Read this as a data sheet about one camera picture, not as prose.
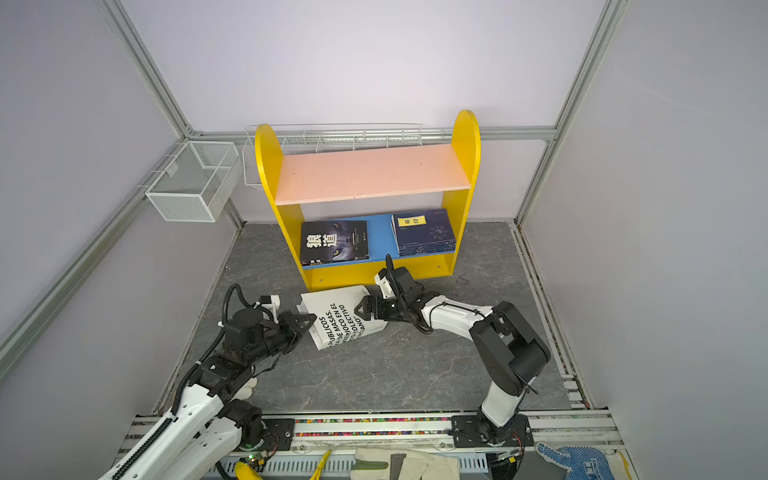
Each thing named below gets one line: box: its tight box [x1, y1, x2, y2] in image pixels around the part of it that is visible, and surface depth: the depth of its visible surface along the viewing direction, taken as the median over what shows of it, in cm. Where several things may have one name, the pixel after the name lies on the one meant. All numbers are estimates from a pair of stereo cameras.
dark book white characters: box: [300, 220, 370, 267], surface depth 93 cm
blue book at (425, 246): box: [397, 238, 457, 257], surface depth 93 cm
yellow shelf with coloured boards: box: [255, 110, 481, 292], surface depth 93 cm
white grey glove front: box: [350, 448, 461, 480], surface depth 71 cm
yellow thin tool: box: [309, 449, 332, 480], surface depth 68 cm
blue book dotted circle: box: [390, 208, 457, 257], surface depth 95 cm
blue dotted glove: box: [536, 442, 616, 480], surface depth 71 cm
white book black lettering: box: [296, 285, 388, 350], surface depth 82 cm
